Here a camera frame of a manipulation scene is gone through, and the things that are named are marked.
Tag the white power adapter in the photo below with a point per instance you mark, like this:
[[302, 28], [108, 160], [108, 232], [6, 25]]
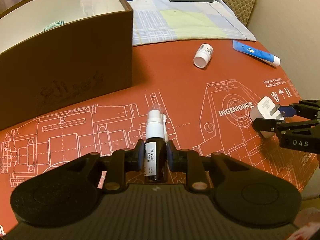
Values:
[[266, 109]]

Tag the brown cardboard storage box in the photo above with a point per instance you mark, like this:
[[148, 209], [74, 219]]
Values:
[[89, 56]]

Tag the dark spray bottle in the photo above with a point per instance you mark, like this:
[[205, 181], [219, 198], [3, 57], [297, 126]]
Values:
[[155, 153]]

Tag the checked pale bedsheet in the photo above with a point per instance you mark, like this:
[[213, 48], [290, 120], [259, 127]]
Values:
[[163, 21]]

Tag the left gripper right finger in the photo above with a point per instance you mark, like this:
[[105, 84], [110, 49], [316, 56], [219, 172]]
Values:
[[190, 163]]

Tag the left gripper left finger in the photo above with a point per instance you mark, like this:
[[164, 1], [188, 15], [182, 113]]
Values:
[[119, 163]]

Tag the teal hair brush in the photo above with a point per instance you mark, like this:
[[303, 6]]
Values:
[[54, 25]]

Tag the white pill bottle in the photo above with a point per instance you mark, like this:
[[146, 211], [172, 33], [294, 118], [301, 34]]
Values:
[[203, 55]]

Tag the red blueprint mat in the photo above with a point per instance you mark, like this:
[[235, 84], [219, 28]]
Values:
[[207, 110]]

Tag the blue white tube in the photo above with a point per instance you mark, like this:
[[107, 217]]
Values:
[[259, 54]]

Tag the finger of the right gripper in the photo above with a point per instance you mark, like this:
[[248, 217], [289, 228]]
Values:
[[280, 127], [304, 108]]

